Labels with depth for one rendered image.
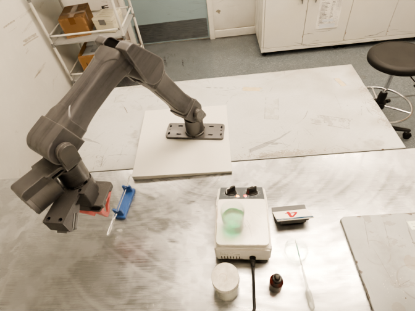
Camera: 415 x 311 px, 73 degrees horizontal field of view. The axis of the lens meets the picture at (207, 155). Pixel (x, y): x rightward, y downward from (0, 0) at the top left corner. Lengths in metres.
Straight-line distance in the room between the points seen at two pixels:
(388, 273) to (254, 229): 0.31
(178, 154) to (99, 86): 0.42
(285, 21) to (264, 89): 1.93
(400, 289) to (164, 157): 0.69
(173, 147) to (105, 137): 0.28
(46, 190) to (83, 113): 0.16
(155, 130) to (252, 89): 0.43
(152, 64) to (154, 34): 3.04
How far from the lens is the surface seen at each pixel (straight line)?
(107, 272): 0.79
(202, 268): 0.73
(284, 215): 0.76
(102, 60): 0.60
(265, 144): 0.94
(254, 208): 0.69
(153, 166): 0.90
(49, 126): 0.57
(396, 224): 0.84
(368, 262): 0.77
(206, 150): 0.91
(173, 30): 3.63
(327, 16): 3.16
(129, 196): 0.87
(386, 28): 3.47
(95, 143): 1.09
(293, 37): 3.15
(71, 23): 2.79
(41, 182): 0.59
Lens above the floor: 1.58
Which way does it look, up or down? 48 degrees down
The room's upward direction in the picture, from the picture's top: 9 degrees counter-clockwise
